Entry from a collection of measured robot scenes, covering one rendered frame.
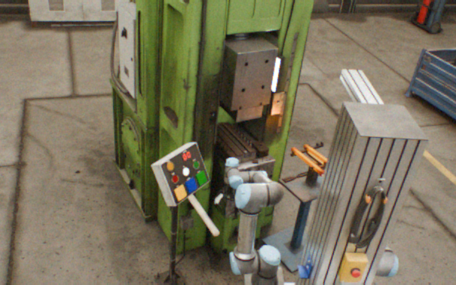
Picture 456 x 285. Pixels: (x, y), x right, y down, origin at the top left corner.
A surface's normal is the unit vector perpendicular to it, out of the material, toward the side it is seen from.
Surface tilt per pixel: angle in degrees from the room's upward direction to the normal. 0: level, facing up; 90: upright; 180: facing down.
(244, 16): 90
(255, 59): 90
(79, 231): 0
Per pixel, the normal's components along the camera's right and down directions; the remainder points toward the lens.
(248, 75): 0.47, 0.52
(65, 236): 0.10, -0.83
